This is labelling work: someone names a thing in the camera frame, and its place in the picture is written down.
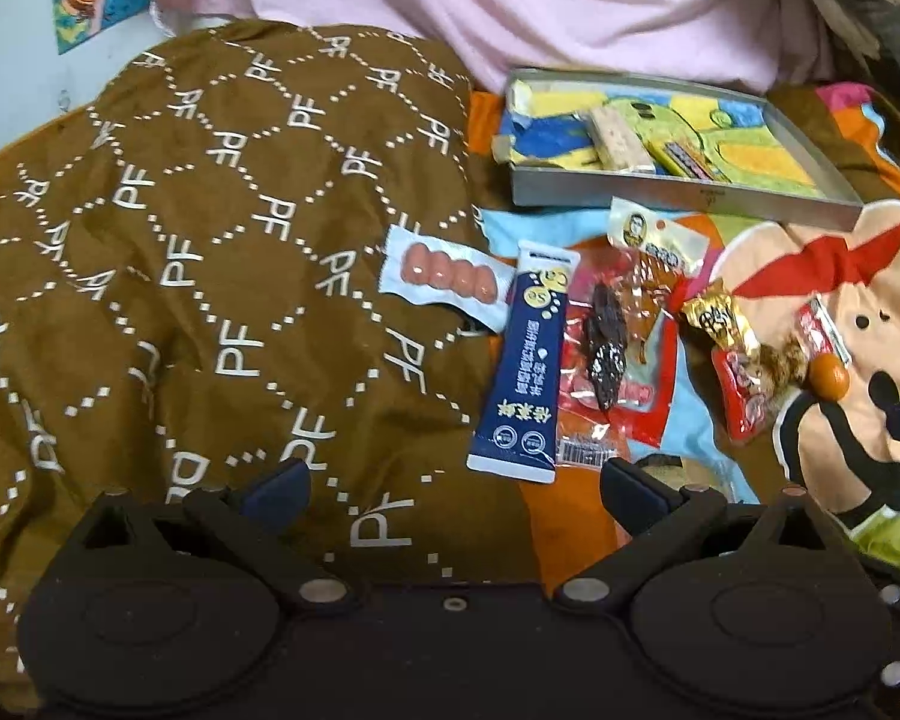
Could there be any small dark candy packet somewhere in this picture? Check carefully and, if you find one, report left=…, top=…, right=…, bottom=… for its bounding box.
left=664, top=139, right=728, bottom=182

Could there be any brown patterned blanket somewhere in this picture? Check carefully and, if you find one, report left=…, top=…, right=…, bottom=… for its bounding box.
left=0, top=19, right=623, bottom=720

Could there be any crumpled blue yellow wrapper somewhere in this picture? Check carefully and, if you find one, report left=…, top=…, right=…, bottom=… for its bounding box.
left=495, top=82, right=601, bottom=170

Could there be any brown snack packet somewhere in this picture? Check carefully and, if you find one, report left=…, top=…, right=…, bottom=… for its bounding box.
left=634, top=454, right=721, bottom=490

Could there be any dark dried plum packet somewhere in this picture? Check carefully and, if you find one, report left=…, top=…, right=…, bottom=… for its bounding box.
left=583, top=281, right=631, bottom=413

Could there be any cream header tofu packet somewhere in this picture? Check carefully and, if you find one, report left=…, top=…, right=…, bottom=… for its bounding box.
left=607, top=197, right=710, bottom=449

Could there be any red clear snack packet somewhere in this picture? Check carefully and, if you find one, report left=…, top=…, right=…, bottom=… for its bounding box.
left=556, top=251, right=635, bottom=466

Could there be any navy stick packet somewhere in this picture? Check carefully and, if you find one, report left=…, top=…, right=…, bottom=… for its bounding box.
left=466, top=240, right=580, bottom=485

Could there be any grey metal tray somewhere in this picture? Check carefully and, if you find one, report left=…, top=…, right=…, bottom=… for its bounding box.
left=506, top=67, right=867, bottom=233

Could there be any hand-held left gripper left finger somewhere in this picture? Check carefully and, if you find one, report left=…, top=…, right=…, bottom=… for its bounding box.
left=67, top=456, right=361, bottom=612

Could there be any beige nougat bar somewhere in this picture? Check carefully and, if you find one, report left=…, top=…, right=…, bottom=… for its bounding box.
left=589, top=106, right=657, bottom=173

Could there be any pink sausage packet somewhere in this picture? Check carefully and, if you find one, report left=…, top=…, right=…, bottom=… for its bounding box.
left=379, top=225, right=515, bottom=335

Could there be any pink cloth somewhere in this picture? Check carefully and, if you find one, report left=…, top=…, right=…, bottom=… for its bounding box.
left=139, top=0, right=871, bottom=95

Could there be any quail egg packet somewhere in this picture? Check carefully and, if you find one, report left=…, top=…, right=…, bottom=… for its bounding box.
left=711, top=337, right=807, bottom=445

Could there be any gold snack packet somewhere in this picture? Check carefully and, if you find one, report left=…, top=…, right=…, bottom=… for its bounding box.
left=681, top=279, right=762, bottom=365

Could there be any cartoon printed blanket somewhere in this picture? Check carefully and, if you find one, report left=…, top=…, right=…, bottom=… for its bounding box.
left=465, top=82, right=900, bottom=593

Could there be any orange ball snack packet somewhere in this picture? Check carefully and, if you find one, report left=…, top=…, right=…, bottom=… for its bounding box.
left=795, top=298, right=854, bottom=400

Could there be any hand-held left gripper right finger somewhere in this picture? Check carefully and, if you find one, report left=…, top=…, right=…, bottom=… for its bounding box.
left=551, top=457, right=863, bottom=610

